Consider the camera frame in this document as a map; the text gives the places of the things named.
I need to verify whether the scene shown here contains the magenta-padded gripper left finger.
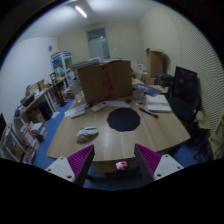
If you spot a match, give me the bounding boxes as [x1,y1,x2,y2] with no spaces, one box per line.
[45,144,96,187]

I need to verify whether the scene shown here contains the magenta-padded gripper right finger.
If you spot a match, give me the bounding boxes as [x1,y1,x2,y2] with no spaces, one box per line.
[133,143,185,185]

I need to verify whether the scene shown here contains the white computer mouse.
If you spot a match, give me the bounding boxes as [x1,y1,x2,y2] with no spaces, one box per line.
[75,126,100,144]

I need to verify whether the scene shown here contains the black scalloped mouse pad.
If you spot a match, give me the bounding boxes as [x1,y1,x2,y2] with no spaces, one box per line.
[106,107,142,133]

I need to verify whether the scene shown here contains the small pink object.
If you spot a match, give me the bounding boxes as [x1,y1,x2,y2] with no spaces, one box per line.
[115,160,129,171]

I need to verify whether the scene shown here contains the shelf unit with books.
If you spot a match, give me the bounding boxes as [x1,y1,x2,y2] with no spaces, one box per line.
[0,109,49,164]

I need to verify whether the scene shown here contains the black marker pen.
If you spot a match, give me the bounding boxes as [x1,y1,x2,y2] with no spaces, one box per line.
[138,106,159,119]

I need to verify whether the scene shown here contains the white printed paper sheet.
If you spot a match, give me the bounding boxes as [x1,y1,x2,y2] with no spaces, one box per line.
[63,103,88,118]

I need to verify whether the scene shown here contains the open white notebook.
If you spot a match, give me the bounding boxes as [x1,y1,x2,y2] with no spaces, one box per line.
[145,94,173,113]

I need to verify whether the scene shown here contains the wooden side desk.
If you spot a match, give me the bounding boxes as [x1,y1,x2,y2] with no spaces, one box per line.
[13,77,68,124]

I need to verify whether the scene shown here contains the black office chair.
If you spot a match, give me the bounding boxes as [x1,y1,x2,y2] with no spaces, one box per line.
[167,65,202,134]

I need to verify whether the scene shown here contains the clear plastic container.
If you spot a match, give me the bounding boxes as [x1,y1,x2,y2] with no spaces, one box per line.
[133,88,146,101]

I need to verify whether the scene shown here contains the plain white paper sheet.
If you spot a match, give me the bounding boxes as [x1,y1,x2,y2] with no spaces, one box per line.
[106,99,132,108]

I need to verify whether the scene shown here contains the blue book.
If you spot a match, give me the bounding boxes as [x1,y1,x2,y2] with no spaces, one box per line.
[132,82,162,97]

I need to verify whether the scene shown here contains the large cardboard box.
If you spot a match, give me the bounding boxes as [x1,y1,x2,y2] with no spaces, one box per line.
[76,59,134,105]

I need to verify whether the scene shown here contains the blue and white display cabinet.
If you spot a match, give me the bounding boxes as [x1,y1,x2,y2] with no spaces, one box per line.
[50,50,75,88]

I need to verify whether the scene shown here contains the tall cardboard box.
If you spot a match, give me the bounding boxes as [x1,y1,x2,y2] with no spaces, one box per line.
[145,47,165,79]

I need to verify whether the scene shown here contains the grey door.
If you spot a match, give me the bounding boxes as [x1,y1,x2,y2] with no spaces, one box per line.
[86,27,111,61]

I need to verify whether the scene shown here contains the ceiling tube light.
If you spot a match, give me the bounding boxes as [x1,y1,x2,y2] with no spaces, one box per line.
[74,4,88,19]

